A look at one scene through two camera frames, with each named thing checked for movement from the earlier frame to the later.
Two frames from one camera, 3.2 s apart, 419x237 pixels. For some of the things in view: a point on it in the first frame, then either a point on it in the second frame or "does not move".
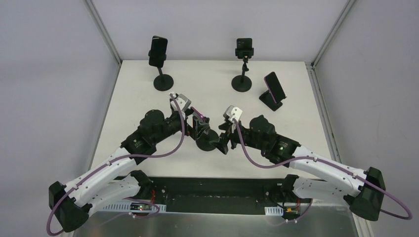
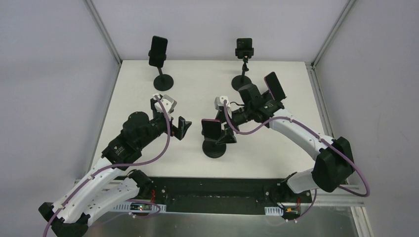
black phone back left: x=158 y=48 does not move
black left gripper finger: x=198 y=127 -> x=181 y=121
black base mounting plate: x=221 y=195 does not move
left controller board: x=136 y=206 does not move
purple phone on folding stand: x=274 y=87 does not move
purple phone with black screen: x=206 y=119 -> x=211 y=128
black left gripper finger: x=205 y=128 -> x=180 y=134
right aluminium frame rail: x=319 y=94 does not move
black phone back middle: x=244 y=43 does not move
